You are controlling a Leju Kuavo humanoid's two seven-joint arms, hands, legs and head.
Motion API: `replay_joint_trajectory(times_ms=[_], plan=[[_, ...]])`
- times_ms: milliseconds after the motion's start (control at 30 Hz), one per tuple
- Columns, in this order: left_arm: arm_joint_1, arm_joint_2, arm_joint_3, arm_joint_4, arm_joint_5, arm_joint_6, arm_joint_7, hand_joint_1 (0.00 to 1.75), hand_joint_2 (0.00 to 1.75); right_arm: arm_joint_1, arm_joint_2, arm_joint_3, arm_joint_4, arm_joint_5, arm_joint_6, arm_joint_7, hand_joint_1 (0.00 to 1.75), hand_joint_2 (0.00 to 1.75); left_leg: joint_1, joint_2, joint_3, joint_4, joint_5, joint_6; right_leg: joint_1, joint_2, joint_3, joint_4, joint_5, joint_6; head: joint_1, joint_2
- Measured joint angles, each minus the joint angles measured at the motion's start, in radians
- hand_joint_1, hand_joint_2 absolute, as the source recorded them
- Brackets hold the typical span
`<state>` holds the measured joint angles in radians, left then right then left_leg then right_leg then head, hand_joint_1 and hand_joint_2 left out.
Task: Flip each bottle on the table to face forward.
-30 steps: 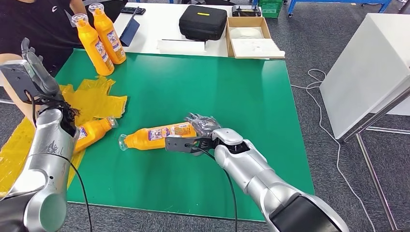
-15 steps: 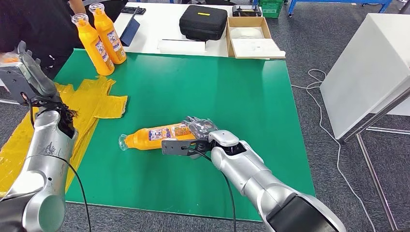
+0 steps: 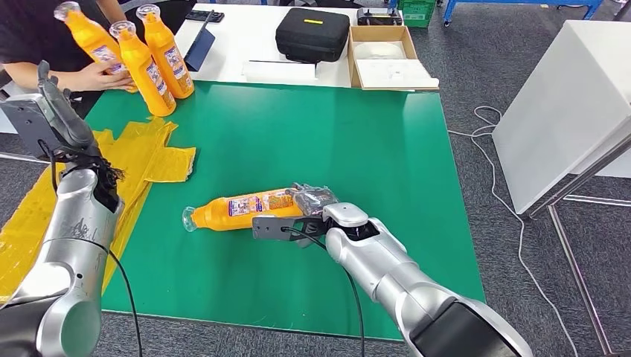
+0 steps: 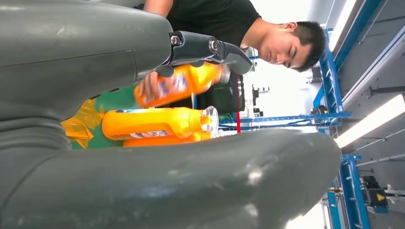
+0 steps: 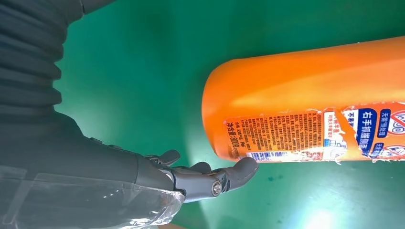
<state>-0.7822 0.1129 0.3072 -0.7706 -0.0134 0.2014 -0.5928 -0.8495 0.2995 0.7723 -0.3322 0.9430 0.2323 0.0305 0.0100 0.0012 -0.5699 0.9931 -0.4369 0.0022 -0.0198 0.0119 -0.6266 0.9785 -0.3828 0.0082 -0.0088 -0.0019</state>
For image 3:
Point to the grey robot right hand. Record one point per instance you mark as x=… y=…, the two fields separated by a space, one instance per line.
x=313 y=199

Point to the person's right hand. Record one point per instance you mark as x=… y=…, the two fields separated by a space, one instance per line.
x=98 y=76

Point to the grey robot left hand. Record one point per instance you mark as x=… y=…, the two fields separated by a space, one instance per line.
x=69 y=123

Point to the orange bottle with label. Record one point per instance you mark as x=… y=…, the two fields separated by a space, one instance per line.
x=91 y=39
x=217 y=217
x=143 y=69
x=170 y=59

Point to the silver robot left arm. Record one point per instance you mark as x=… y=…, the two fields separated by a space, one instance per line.
x=69 y=246

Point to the person's right forearm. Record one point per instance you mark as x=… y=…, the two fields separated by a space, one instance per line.
x=24 y=76

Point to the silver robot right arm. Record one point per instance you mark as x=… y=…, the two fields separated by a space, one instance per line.
x=394 y=281

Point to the person's left forearm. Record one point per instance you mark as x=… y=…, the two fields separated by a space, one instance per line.
x=111 y=10

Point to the green table mat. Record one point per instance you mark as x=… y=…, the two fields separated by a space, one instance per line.
x=296 y=138

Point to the metal-legged side table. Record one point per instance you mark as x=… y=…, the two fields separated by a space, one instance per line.
x=4 y=79

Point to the person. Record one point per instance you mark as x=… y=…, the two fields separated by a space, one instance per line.
x=29 y=34

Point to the yellow plastic sheet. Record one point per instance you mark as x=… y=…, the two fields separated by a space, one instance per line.
x=148 y=157

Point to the dark blue tablet folio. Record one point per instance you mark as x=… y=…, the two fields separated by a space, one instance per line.
x=199 y=49

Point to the black phone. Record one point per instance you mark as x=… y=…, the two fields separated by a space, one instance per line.
x=205 y=16

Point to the open cardboard box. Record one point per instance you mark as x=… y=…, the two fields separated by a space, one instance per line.
x=351 y=56

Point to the white foam block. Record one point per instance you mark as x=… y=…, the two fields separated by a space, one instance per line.
x=394 y=74

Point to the white desk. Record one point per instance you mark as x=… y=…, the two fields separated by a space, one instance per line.
x=246 y=39

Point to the round white plate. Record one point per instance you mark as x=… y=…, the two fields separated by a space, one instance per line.
x=378 y=50

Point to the black carrying case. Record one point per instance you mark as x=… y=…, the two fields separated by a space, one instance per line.
x=312 y=34

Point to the black controller device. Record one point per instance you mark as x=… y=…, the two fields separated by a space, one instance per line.
x=378 y=17

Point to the green plastic crate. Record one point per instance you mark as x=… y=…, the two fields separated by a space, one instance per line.
x=417 y=12

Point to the white table with metal legs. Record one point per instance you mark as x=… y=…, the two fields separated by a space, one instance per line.
x=567 y=98

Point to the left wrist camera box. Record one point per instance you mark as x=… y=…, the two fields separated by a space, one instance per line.
x=27 y=123

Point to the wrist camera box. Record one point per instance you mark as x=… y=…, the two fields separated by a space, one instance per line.
x=27 y=123
x=268 y=228

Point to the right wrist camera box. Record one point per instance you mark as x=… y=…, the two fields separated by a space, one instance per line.
x=268 y=228

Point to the blue metal frame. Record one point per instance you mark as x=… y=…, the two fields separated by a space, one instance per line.
x=522 y=2

